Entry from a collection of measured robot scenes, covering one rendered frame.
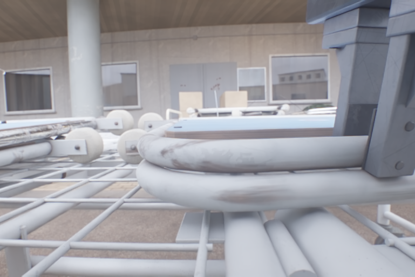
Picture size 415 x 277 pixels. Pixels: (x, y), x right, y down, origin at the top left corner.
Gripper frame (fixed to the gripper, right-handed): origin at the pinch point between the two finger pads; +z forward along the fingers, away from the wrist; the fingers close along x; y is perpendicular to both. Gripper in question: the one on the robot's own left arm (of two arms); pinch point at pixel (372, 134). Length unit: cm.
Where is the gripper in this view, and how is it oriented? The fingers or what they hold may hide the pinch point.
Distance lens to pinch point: 18.3
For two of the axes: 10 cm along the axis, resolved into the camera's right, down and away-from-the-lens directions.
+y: -10.0, 0.3, -0.7
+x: 0.7, 2.9, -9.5
